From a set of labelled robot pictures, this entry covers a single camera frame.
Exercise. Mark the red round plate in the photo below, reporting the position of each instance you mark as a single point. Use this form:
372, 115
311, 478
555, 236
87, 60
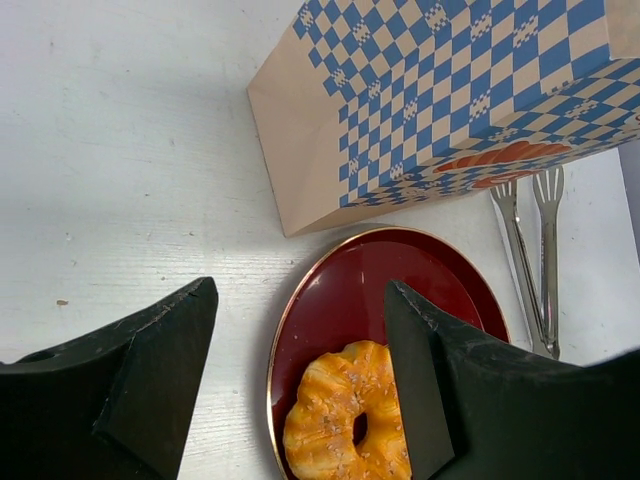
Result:
340, 300

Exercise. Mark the round glazed ring bread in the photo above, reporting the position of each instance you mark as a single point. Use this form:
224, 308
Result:
346, 422

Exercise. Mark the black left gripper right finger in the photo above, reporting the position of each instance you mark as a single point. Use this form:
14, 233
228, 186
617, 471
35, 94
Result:
475, 407

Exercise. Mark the metal serving tongs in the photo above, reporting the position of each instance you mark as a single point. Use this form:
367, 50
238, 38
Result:
540, 303

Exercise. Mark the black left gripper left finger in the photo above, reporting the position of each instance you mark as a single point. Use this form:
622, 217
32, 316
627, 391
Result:
115, 403

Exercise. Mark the checkered paper bag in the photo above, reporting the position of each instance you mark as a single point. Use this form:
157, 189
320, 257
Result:
367, 107

